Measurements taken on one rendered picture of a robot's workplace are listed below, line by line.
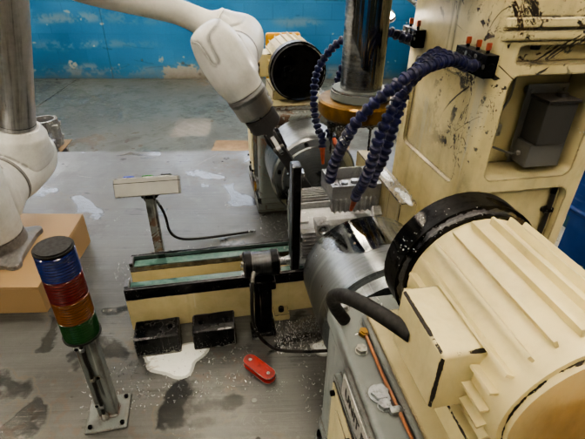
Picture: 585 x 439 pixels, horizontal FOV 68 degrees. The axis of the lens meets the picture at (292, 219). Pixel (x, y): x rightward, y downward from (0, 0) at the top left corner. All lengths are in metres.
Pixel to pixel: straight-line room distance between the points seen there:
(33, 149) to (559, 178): 1.31
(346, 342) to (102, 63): 6.65
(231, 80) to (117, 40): 6.01
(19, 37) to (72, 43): 5.85
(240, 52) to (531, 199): 0.71
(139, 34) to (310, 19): 2.35
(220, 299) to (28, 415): 0.45
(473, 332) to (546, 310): 0.06
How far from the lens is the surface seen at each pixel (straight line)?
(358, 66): 0.94
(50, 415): 1.08
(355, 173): 1.12
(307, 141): 1.23
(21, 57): 1.31
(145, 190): 1.24
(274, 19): 6.56
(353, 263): 0.76
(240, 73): 0.94
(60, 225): 1.47
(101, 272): 1.40
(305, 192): 1.05
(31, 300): 1.30
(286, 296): 1.13
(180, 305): 1.12
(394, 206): 0.99
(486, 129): 0.94
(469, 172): 0.97
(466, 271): 0.47
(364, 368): 0.59
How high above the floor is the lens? 1.61
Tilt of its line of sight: 32 degrees down
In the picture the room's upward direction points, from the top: 1 degrees clockwise
